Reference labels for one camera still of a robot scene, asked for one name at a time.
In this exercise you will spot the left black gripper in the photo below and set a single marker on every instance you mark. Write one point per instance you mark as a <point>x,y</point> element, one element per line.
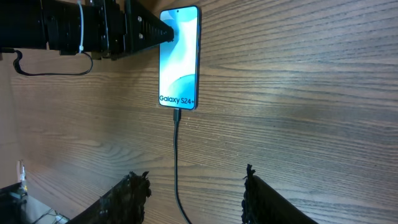
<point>108,32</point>

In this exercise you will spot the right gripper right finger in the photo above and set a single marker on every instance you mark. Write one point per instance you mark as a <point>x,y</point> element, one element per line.
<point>263,205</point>

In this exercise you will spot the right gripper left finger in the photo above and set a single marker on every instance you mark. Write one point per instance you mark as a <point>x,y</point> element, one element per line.
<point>123,204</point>

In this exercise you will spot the Samsung Galaxy smartphone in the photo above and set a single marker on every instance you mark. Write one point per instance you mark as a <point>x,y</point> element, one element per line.
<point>179,59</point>

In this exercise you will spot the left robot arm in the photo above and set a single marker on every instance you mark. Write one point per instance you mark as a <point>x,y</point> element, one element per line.
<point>43,24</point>

